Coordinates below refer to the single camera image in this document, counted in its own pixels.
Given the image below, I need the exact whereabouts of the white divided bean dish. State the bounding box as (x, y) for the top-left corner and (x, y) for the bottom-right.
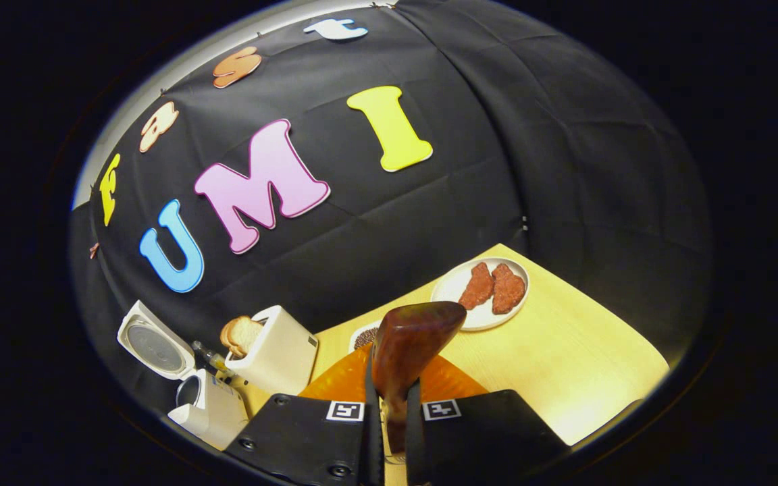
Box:
(348, 319), (384, 353)

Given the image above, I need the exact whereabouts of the white toaster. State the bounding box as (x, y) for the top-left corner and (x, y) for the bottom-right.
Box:
(225, 305), (319, 396)

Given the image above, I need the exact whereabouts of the small glass bottle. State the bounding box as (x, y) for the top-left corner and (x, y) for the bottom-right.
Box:
(192, 341), (234, 379)

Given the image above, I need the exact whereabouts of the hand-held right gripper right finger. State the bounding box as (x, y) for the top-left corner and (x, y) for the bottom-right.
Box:
(406, 354), (569, 486)

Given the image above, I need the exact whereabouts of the white round plate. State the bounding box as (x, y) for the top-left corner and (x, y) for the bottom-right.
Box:
(431, 257), (530, 331)

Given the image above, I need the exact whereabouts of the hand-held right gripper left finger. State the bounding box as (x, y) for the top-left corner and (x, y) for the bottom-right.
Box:
(224, 348), (384, 486)

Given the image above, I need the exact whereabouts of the black backdrop cloth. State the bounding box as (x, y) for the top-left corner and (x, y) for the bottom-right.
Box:
(68, 0), (714, 406)

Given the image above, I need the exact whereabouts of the brown wooden spoon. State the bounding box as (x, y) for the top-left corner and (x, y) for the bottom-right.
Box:
(371, 301), (467, 454)

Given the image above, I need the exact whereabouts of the white rice cooker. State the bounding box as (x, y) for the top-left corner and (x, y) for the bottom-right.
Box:
(117, 300), (249, 451)

